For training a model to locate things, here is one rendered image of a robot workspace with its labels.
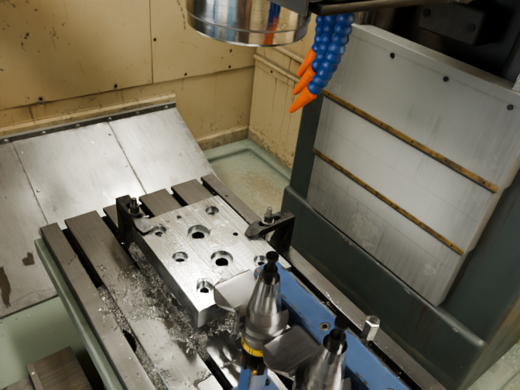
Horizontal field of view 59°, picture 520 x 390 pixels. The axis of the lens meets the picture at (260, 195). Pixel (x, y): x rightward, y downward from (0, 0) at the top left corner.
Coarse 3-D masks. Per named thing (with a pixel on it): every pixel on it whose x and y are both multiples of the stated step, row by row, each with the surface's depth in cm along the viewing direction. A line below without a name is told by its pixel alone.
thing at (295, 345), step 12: (300, 324) 59; (288, 336) 57; (300, 336) 57; (312, 336) 57; (264, 348) 55; (276, 348) 55; (288, 348) 56; (300, 348) 56; (312, 348) 56; (264, 360) 54; (276, 360) 54; (288, 360) 54; (300, 360) 55; (276, 372) 53; (288, 372) 53
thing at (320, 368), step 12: (324, 348) 47; (312, 360) 50; (324, 360) 48; (336, 360) 47; (312, 372) 50; (324, 372) 48; (336, 372) 48; (312, 384) 50; (324, 384) 49; (336, 384) 49
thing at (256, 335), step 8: (240, 312) 58; (288, 312) 59; (240, 320) 58; (248, 320) 57; (280, 320) 58; (240, 328) 59; (248, 328) 56; (256, 328) 56; (264, 328) 57; (272, 328) 57; (280, 328) 57; (248, 336) 58; (256, 336) 56; (264, 336) 56; (272, 336) 56; (256, 344) 57
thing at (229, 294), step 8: (248, 272) 65; (224, 280) 64; (232, 280) 64; (240, 280) 64; (248, 280) 64; (256, 280) 64; (216, 288) 62; (224, 288) 62; (232, 288) 62; (240, 288) 63; (248, 288) 63; (216, 296) 61; (224, 296) 61; (232, 296) 61; (240, 296) 61; (248, 296) 61; (224, 304) 60; (232, 304) 60; (240, 304) 60; (232, 312) 60
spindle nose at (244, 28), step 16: (192, 0) 54; (208, 0) 52; (224, 0) 51; (240, 0) 51; (256, 0) 51; (192, 16) 56; (208, 16) 53; (224, 16) 52; (240, 16) 52; (256, 16) 52; (272, 16) 52; (288, 16) 53; (304, 16) 55; (208, 32) 54; (224, 32) 53; (240, 32) 53; (256, 32) 53; (272, 32) 54; (288, 32) 55; (304, 32) 58
